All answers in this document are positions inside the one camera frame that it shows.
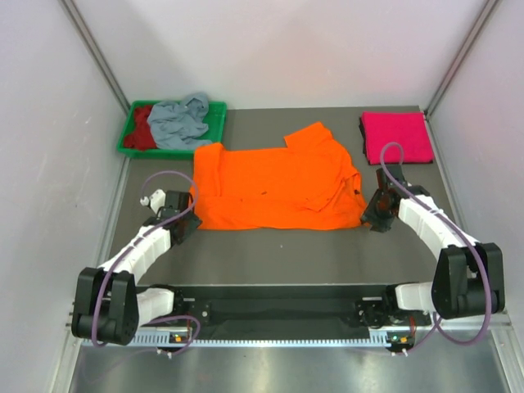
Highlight orange t shirt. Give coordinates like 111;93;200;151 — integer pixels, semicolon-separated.
192;122;366;231

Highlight green plastic bin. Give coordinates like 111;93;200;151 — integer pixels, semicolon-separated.
116;100;228;160

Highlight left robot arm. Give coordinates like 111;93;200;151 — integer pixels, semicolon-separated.
70;189;201;346

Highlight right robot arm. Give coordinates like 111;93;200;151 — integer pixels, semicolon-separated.
361;165;505;324

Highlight aluminium corner post left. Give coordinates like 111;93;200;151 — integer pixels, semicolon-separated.
58;0;130;113

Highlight dark red t shirt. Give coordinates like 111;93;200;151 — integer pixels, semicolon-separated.
123;105;157;151

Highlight folded pink t shirt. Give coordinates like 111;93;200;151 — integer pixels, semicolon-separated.
359;111;436;165

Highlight slotted cable duct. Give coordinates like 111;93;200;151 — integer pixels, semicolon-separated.
127;328;414;349

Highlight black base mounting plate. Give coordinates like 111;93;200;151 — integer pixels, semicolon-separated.
167;284;429;328

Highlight aluminium corner post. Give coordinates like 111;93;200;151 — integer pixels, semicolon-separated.
58;0;130;113
423;0;502;119

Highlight grey-blue t shirt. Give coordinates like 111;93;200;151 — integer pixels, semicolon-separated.
147;93;212;151

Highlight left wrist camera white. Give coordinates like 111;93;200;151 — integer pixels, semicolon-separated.
140;189;166;215

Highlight aluminium corner post right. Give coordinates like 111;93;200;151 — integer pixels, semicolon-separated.
423;0;502;119

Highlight aluminium front rail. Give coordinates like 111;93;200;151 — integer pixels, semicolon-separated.
65;296;513;328

